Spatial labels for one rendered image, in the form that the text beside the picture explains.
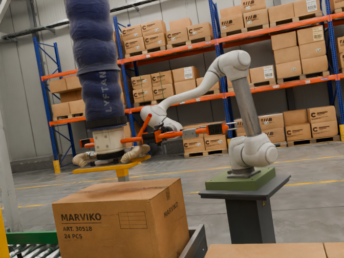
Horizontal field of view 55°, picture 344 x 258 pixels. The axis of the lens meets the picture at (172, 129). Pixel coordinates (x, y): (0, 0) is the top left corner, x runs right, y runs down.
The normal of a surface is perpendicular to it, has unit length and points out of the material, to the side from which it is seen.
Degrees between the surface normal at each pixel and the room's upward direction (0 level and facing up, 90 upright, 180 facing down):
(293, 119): 92
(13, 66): 90
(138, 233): 90
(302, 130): 90
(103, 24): 71
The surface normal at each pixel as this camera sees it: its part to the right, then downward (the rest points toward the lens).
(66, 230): -0.37, 0.11
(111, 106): 0.49, -0.30
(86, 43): -0.21, -0.20
